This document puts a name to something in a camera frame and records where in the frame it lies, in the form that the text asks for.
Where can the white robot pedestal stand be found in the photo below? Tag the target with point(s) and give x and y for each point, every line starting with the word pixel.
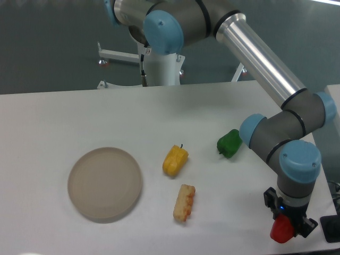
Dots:
pixel 155 69

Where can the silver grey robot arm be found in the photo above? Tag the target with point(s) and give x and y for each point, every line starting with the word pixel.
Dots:
pixel 163 28

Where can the beige round plate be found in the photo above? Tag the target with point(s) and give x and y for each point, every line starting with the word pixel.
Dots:
pixel 105 184

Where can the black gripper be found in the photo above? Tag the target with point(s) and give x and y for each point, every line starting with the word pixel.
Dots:
pixel 293 208

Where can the orange corn cob piece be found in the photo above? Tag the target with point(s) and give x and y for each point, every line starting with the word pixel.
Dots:
pixel 184 202

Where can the green pepper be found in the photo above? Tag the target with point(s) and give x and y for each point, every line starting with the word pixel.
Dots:
pixel 229 144

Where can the red pepper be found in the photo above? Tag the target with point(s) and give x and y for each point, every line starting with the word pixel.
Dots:
pixel 282 229

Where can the black device at right edge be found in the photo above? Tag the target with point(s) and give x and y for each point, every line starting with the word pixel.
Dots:
pixel 330 224

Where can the yellow pepper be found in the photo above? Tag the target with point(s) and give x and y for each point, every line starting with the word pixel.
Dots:
pixel 175 160

